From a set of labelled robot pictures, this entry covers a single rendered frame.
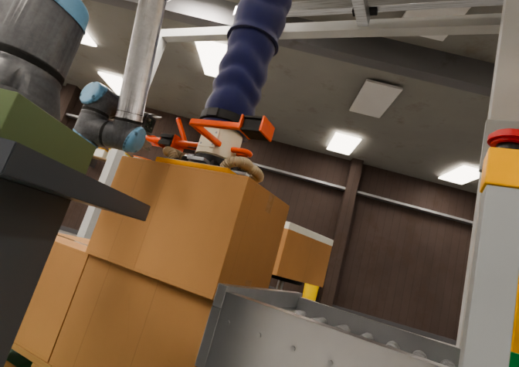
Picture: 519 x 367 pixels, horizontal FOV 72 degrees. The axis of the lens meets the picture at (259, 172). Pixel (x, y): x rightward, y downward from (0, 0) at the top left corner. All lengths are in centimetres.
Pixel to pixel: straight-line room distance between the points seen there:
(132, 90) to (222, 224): 52
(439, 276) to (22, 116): 1049
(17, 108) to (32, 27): 20
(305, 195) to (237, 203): 881
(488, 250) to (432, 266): 998
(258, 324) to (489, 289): 52
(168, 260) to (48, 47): 75
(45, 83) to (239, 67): 90
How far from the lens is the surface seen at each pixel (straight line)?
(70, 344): 157
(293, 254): 279
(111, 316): 144
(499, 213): 74
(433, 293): 1071
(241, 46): 158
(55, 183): 57
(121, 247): 142
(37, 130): 72
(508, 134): 78
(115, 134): 127
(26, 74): 78
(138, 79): 127
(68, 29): 84
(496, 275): 72
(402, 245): 1042
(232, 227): 115
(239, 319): 99
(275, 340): 95
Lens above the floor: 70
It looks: 13 degrees up
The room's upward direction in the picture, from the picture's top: 16 degrees clockwise
